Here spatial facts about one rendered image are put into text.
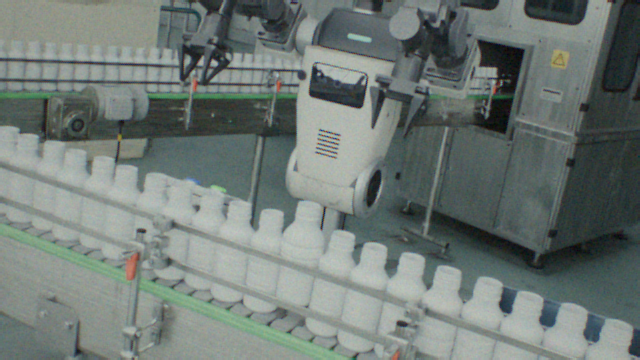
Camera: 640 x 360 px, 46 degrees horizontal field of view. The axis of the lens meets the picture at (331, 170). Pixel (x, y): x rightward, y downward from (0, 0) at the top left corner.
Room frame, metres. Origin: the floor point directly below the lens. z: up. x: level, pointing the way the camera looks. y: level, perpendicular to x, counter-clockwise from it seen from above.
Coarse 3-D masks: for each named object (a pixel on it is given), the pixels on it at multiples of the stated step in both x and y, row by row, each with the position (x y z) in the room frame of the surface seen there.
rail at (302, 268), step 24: (72, 192) 1.27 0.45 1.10; (48, 216) 1.29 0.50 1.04; (144, 216) 1.21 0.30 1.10; (120, 240) 1.22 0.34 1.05; (216, 240) 1.15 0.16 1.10; (168, 264) 1.18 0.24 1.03; (288, 264) 1.09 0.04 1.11; (240, 288) 1.12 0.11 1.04; (360, 288) 1.04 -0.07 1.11; (312, 312) 1.07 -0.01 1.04; (432, 312) 1.00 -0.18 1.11; (360, 336) 1.04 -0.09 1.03; (504, 336) 0.96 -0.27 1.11
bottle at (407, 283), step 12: (408, 252) 1.08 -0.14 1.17; (408, 264) 1.04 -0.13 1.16; (420, 264) 1.05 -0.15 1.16; (396, 276) 1.06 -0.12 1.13; (408, 276) 1.04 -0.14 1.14; (420, 276) 1.05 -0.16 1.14; (396, 288) 1.04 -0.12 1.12; (408, 288) 1.03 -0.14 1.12; (420, 288) 1.04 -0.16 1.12; (420, 300) 1.04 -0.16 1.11; (384, 312) 1.05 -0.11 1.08; (396, 312) 1.03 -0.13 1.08; (384, 324) 1.04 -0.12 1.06; (384, 336) 1.04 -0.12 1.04
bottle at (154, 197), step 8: (152, 176) 1.26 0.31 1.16; (160, 176) 1.26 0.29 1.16; (144, 184) 1.25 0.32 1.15; (152, 184) 1.23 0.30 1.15; (160, 184) 1.24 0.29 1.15; (144, 192) 1.24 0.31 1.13; (152, 192) 1.23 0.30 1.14; (160, 192) 1.24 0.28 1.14; (144, 200) 1.23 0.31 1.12; (152, 200) 1.23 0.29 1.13; (160, 200) 1.23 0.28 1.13; (168, 200) 1.25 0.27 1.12; (144, 208) 1.22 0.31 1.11; (152, 208) 1.22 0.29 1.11; (160, 208) 1.23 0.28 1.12; (136, 216) 1.23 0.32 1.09; (136, 224) 1.23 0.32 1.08; (144, 224) 1.22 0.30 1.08; (152, 232) 1.22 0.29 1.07; (144, 264) 1.22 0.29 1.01
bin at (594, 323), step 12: (504, 288) 1.58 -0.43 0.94; (504, 300) 1.58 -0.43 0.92; (552, 300) 1.54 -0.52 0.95; (504, 312) 1.57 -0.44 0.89; (552, 312) 1.54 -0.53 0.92; (588, 312) 1.51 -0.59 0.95; (540, 324) 1.54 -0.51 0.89; (552, 324) 1.53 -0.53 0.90; (588, 324) 1.51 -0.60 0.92; (600, 324) 1.50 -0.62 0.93; (588, 336) 1.50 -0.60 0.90; (636, 336) 1.47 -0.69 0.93; (636, 348) 1.46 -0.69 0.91
